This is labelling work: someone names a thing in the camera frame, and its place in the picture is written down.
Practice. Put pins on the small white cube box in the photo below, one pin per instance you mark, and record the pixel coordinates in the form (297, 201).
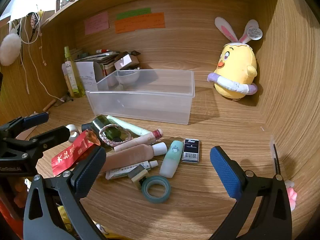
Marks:
(125, 61)

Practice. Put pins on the white ointment tube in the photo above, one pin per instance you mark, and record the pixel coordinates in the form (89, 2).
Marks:
(125, 170)

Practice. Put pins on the green tape roll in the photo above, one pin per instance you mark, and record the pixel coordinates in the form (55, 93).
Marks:
(146, 192)

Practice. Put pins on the white fluffy pompom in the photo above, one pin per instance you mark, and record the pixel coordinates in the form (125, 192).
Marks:
(10, 47)

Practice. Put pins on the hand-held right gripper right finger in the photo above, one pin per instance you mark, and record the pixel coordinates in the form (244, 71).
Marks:
(225, 172)

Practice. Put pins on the yellow chick plush toy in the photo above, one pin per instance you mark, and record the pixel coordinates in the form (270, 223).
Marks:
(237, 67)

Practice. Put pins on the pink flower ornament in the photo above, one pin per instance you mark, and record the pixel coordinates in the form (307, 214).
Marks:
(292, 196)

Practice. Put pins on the red and white marker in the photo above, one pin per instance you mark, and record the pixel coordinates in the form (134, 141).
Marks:
(102, 51)

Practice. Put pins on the orange paper note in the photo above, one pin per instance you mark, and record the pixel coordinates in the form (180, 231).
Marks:
(140, 22)

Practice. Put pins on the clear plastic storage bin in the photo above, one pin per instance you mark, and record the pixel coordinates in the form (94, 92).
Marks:
(140, 105)

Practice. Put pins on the green paper note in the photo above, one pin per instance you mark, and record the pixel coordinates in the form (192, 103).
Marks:
(133, 13)

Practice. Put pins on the red box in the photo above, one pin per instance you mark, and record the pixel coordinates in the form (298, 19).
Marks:
(72, 152)

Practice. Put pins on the pink bottle with white cap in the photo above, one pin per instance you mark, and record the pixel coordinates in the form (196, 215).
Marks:
(127, 155)

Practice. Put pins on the white cardboard box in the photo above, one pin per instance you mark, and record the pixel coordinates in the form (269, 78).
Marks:
(86, 76)

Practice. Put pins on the dark green bottle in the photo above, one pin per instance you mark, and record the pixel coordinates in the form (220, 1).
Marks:
(100, 122)

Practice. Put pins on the clear plastic bowl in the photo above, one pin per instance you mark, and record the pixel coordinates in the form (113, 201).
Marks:
(126, 77)

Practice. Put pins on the yellow-green spray bottle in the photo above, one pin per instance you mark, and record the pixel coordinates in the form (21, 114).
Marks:
(72, 80)

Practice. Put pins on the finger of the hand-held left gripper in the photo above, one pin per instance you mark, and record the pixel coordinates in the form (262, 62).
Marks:
(53, 134)
(37, 118)

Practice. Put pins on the small mint bottle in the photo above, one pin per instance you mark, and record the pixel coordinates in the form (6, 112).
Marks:
(170, 162)

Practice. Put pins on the pink tube with red cap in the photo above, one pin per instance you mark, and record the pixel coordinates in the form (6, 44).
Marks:
(140, 140)

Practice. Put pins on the pink paper note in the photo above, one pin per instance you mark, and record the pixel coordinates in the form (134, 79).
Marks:
(96, 23)

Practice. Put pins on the black staple box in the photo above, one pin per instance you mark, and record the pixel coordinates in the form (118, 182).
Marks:
(191, 147)

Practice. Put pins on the wooden stick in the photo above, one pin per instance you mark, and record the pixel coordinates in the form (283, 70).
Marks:
(48, 105)

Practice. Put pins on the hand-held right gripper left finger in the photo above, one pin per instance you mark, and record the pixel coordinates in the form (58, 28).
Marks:
(90, 172)

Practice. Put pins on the small beige block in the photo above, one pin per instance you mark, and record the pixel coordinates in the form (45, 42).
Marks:
(137, 173)

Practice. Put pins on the light green tube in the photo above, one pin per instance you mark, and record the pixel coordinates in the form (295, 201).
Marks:
(130, 127)

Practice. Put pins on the pile of flat packets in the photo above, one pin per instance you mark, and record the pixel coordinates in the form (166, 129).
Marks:
(107, 60)

